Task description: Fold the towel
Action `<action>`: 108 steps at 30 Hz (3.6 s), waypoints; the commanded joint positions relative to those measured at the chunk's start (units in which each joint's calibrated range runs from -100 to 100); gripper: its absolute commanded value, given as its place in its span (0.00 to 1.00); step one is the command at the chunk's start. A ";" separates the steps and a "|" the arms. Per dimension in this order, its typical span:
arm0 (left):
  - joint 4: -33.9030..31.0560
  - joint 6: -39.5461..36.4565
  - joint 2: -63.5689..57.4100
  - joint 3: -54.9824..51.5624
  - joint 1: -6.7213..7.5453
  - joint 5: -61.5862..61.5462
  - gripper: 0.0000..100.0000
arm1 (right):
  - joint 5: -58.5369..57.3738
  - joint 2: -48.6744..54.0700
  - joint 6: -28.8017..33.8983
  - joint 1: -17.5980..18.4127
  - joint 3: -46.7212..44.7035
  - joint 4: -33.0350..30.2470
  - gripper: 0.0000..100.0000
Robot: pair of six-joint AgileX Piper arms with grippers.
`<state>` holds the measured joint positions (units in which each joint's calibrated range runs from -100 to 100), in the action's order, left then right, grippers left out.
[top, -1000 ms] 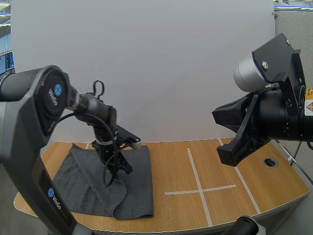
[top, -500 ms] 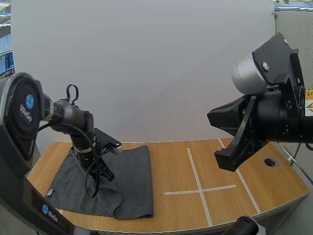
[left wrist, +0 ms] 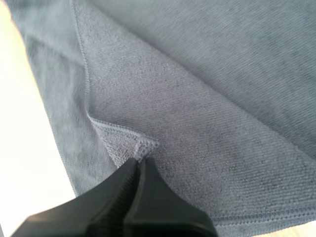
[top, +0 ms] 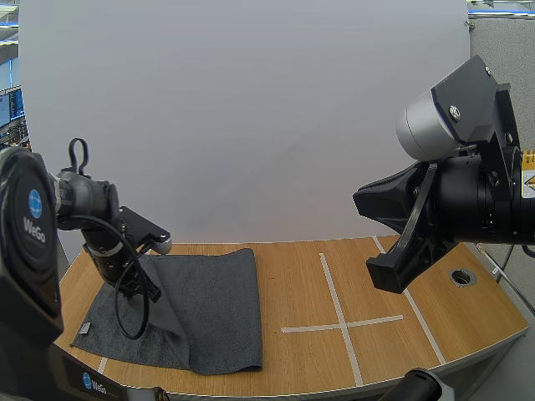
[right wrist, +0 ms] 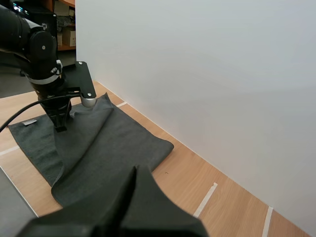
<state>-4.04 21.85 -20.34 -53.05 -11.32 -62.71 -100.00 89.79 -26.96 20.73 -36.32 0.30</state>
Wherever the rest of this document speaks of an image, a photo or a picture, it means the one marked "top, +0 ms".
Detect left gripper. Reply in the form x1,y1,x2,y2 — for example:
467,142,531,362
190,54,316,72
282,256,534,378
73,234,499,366
94,246,163,304

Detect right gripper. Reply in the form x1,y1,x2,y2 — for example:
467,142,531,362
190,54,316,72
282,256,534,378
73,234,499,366
352,152,491,296

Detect dark grey towel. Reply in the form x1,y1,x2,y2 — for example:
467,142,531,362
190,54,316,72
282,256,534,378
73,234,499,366
69,247,264,375

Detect grey partition panel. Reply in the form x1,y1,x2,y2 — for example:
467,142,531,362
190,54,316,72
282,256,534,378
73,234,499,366
466,12,535,318

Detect black cable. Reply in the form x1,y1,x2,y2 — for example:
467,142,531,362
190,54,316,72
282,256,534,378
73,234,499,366
57,215,151,340
68,137,89,177

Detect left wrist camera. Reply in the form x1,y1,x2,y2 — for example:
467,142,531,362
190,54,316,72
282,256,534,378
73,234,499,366
118,206,174,256

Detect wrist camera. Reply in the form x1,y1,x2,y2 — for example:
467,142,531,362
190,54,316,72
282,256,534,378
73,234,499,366
118,206,174,256
395,53,523,164

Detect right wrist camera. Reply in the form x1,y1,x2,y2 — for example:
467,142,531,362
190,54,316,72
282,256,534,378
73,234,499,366
395,53,523,164

